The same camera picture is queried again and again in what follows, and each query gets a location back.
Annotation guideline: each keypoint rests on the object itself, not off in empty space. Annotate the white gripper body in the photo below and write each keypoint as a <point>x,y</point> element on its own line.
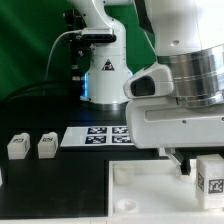
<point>160,123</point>

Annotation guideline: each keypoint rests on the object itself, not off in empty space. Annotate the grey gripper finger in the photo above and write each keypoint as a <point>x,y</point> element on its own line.
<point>181,163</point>

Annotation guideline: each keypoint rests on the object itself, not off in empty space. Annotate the white square tabletop tray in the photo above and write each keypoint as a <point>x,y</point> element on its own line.
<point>152,191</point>

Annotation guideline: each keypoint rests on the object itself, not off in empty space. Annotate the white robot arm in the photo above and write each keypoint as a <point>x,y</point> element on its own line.
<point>177,101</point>

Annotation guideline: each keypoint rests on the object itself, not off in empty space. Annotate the white marker tag sheet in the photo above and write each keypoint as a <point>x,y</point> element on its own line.
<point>96,136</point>

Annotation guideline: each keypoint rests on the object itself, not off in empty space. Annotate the white block left edge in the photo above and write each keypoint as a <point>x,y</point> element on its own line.
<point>1,178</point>

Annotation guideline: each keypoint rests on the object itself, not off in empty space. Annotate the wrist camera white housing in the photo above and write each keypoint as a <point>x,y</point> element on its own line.
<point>152,81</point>

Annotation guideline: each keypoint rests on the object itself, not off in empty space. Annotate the black camera on stand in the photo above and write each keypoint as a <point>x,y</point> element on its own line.
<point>79,44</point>

